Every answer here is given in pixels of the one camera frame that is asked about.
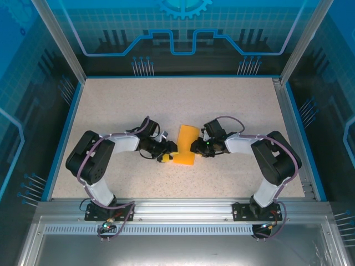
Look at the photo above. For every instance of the blue printed enclosure panel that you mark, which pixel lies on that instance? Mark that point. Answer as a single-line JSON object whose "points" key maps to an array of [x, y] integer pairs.
{"points": [[177, 16], [332, 83], [22, 83]]}

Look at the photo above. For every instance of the sheet metal tray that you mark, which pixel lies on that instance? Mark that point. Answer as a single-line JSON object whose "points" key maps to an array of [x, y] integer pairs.
{"points": [[180, 252]]}

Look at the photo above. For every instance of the aluminium mounting rail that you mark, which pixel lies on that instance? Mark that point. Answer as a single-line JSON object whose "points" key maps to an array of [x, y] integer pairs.
{"points": [[183, 210]]}

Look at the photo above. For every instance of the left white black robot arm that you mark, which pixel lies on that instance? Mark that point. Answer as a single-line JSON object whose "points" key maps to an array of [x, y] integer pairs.
{"points": [[97, 158]]}

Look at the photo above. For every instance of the orange paper sheet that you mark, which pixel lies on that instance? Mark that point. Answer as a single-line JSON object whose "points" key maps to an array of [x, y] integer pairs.
{"points": [[184, 138]]}

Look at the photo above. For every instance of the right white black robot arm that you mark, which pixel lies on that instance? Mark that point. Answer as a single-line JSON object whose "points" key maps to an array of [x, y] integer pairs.
{"points": [[277, 160]]}

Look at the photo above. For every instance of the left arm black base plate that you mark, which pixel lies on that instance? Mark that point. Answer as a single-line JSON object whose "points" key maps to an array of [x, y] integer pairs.
{"points": [[124, 214]]}

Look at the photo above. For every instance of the aluminium frame post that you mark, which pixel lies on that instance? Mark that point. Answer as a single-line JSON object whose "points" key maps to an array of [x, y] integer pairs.
{"points": [[304, 41], [61, 41]]}

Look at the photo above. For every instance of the aluminium side rail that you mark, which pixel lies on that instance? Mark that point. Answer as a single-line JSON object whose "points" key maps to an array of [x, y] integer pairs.
{"points": [[294, 133]]}

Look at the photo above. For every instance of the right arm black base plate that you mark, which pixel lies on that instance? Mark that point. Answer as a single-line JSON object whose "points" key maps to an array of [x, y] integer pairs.
{"points": [[240, 212]]}

